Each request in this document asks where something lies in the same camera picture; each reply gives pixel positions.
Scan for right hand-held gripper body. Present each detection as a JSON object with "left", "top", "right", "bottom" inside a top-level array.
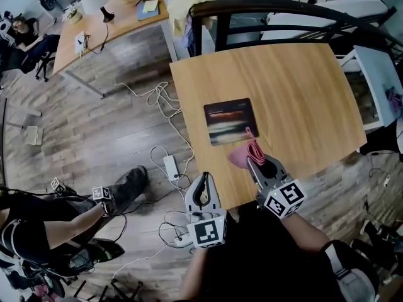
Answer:
[{"left": 256, "top": 177, "right": 307, "bottom": 220}]

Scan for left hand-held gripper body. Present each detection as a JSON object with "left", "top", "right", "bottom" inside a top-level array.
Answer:
[{"left": 185, "top": 208, "right": 227, "bottom": 250}]

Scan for pink cloth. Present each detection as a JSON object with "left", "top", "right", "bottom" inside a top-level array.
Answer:
[{"left": 227, "top": 126, "right": 267, "bottom": 171}]

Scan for dark printed mat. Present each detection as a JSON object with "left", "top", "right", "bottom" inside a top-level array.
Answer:
[{"left": 203, "top": 98, "right": 259, "bottom": 147}]

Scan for person's right forearm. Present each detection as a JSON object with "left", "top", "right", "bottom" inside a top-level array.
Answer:
[{"left": 281, "top": 212, "right": 331, "bottom": 257}]

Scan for person's left forearm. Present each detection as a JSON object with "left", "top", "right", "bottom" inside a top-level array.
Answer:
[{"left": 178, "top": 247, "right": 210, "bottom": 302}]

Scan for white multi-socket power strip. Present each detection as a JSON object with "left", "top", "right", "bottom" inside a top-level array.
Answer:
[{"left": 174, "top": 233, "right": 193, "bottom": 248}]

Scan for slim white power strip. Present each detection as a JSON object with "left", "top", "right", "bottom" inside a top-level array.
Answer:
[{"left": 162, "top": 155, "right": 180, "bottom": 182}]

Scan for person's black clothing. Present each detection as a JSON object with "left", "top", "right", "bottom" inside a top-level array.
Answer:
[{"left": 195, "top": 199, "right": 380, "bottom": 302}]

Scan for black green device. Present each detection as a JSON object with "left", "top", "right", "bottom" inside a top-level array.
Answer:
[{"left": 91, "top": 237, "right": 125, "bottom": 264}]

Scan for black office chair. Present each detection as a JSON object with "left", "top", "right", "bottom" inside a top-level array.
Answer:
[{"left": 74, "top": 278, "right": 144, "bottom": 302}]

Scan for white side table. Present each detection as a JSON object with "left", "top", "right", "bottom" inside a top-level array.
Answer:
[{"left": 338, "top": 45, "right": 403, "bottom": 135}]

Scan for lilac garment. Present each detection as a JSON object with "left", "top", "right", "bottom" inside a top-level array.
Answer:
[{"left": 182, "top": 14, "right": 194, "bottom": 43}]

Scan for black curved railing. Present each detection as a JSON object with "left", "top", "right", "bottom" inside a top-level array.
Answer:
[{"left": 188, "top": 0, "right": 403, "bottom": 58}]

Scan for small white floor box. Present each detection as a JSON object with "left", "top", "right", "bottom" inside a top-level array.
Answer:
[{"left": 26, "top": 125, "right": 44, "bottom": 147}]

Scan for beige garment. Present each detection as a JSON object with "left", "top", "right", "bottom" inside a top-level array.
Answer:
[{"left": 166, "top": 0, "right": 218, "bottom": 37}]

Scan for long wooden desk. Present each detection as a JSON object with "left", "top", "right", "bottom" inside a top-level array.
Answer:
[{"left": 52, "top": 0, "right": 179, "bottom": 99}]

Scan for blue notebook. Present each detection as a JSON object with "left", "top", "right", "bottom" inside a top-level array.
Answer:
[{"left": 136, "top": 0, "right": 161, "bottom": 21}]

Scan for white charger block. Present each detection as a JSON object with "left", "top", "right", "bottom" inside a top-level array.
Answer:
[{"left": 74, "top": 31, "right": 88, "bottom": 55}]

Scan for black swivel chair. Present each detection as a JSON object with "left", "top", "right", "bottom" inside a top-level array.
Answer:
[{"left": 34, "top": 52, "right": 56, "bottom": 82}]

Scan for potted white flowers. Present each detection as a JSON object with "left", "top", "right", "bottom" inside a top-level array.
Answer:
[{"left": 61, "top": 1, "right": 83, "bottom": 24}]

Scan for tangled white cable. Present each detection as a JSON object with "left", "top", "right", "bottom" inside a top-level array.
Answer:
[{"left": 115, "top": 81, "right": 196, "bottom": 157}]

